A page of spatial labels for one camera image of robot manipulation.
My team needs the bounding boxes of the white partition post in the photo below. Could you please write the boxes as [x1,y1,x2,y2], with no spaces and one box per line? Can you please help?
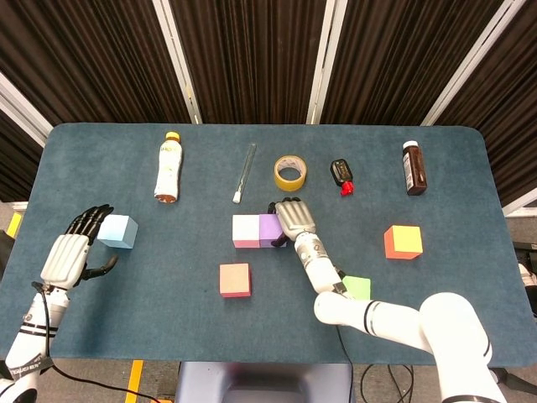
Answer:
[420,0,528,127]
[502,196,537,218]
[151,0,203,125]
[305,0,348,125]
[0,71,54,147]

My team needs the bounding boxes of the purple foam cube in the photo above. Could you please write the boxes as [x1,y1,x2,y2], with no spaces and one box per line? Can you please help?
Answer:
[258,213,289,249]

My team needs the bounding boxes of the blue felt table mat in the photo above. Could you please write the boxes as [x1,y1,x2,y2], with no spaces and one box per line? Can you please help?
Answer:
[0,122,515,366]

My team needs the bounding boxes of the yellow floor tape strip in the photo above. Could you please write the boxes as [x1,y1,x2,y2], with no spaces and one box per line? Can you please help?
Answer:
[124,359,144,403]

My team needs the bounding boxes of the light blue foam cube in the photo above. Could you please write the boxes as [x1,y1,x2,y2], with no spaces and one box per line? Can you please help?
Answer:
[96,214,139,251]

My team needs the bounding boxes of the pink foam cube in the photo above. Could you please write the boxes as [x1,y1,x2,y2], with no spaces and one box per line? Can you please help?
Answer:
[232,214,261,249]

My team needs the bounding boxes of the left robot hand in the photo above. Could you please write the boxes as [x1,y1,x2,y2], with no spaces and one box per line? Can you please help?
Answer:
[40,204,119,290]

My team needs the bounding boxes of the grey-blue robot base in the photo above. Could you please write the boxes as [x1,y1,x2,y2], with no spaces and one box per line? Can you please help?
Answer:
[175,361,356,403]

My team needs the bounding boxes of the black floor cable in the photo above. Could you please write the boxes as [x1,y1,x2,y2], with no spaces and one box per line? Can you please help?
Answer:
[362,364,414,403]

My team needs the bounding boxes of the yellow tape roll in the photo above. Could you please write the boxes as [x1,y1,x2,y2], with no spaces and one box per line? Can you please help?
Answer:
[274,154,308,192]

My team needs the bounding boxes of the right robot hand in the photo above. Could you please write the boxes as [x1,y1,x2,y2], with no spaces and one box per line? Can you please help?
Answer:
[268,196,318,249]

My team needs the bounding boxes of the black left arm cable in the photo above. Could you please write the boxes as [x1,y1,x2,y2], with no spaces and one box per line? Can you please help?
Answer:
[31,281,163,403]

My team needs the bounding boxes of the glass test tube white stopper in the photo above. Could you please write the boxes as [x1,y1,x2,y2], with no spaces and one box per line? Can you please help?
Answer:
[232,143,258,205]

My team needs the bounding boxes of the black bottle red cap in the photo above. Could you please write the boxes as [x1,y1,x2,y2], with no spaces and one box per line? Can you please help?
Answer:
[330,158,356,197]

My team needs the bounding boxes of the green foam cube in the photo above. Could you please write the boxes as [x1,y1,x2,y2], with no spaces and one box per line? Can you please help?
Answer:
[341,275,373,301]

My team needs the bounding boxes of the white drink bottle yellow cap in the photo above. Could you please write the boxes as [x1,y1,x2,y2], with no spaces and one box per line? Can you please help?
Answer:
[153,131,185,205]

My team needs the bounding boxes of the black box device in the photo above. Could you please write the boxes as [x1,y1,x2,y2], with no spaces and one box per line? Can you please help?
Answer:
[514,241,537,264]

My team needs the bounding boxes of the red foam cube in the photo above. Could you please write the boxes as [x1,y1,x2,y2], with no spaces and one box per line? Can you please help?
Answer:
[219,263,252,299]

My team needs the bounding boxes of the brown bottle white cap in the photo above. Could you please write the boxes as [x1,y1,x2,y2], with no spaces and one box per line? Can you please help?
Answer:
[402,140,430,196]

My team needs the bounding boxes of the orange foam cube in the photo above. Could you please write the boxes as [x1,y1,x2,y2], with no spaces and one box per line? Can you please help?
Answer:
[383,224,424,261]

